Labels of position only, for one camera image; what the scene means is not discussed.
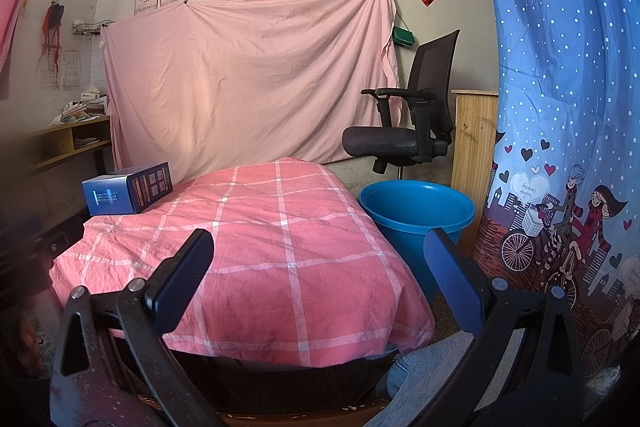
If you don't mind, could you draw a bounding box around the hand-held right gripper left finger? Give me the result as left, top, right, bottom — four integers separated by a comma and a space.
49, 228, 226, 427

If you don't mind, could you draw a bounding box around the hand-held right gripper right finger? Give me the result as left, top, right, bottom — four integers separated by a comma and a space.
422, 228, 586, 427

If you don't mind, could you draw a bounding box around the blue plastic bucket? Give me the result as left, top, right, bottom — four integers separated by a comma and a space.
358, 179, 476, 303

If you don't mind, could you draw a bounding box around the person's jeans leg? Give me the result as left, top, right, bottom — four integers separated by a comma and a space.
365, 327, 531, 427

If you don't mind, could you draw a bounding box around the blue cardboard box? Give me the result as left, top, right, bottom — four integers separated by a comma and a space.
82, 162, 174, 216

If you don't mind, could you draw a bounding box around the pink plaid tablecloth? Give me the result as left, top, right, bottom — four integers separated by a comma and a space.
49, 158, 436, 369

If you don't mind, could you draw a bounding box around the wooden shelf desk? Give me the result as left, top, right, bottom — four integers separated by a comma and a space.
30, 116, 112, 172

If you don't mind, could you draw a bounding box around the white crumpled tissue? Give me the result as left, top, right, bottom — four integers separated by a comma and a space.
585, 364, 626, 393

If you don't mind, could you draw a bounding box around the black office chair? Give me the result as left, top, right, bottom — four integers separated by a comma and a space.
342, 29, 461, 180

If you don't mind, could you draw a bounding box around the pink hanging bed sheet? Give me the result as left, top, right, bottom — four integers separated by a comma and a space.
100, 0, 401, 180

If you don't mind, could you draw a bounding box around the blue printed dotted curtain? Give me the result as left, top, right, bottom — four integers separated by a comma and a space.
470, 0, 640, 395

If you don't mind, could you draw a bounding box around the wall calendar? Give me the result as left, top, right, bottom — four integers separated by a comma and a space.
39, 49, 81, 92

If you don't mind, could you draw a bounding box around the wire wall rack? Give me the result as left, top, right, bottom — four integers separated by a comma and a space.
72, 21, 113, 38

